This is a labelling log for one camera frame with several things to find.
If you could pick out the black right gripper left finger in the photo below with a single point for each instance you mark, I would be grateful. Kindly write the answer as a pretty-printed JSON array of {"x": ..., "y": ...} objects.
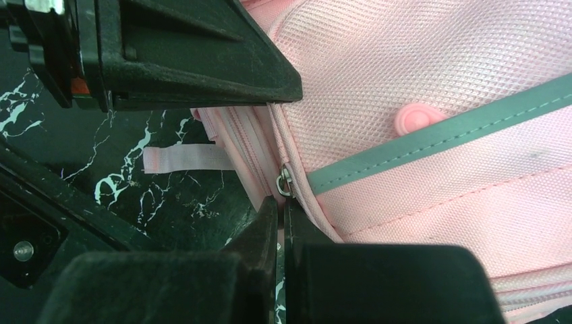
[{"x": 235, "y": 284}]

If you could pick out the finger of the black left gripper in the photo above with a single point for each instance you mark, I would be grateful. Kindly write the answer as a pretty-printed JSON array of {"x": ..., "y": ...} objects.
[{"x": 190, "y": 54}]

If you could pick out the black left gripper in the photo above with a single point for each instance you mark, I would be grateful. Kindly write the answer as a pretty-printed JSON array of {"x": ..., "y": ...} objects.
[{"x": 62, "y": 42}]

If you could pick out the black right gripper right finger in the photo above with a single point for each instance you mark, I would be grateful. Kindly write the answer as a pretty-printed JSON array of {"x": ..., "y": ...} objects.
[{"x": 326, "y": 282}]

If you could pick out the pink student backpack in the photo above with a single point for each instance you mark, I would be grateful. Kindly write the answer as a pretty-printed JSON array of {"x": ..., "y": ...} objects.
[{"x": 428, "y": 122}]

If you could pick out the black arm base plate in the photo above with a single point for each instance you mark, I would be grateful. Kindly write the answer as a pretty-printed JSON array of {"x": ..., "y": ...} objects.
[{"x": 42, "y": 215}]

